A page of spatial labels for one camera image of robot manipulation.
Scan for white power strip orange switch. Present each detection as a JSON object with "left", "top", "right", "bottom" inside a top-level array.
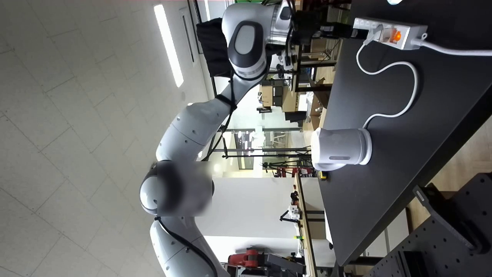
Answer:
[{"left": 353, "top": 16, "right": 429, "bottom": 53}]

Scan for thick white power strip cable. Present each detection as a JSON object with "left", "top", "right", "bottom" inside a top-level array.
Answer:
[{"left": 417, "top": 39, "right": 492, "bottom": 59}]

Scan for thin white kettle cable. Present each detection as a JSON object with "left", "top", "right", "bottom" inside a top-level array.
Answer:
[{"left": 354, "top": 39, "right": 420, "bottom": 131}]

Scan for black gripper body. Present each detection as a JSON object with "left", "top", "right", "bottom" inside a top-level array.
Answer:
[{"left": 291, "top": 5, "right": 333, "bottom": 41}]

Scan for red machine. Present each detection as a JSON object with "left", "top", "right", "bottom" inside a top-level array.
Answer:
[{"left": 226, "top": 248, "right": 270, "bottom": 273}]

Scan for long ceiling light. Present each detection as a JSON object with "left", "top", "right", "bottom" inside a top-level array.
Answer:
[{"left": 153, "top": 4, "right": 186, "bottom": 90}]

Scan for black hanging cloth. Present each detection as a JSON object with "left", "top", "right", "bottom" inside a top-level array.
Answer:
[{"left": 196, "top": 17, "right": 234, "bottom": 81}]

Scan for black perforated board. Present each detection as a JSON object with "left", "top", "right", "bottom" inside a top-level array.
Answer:
[{"left": 368, "top": 173, "right": 492, "bottom": 277}]

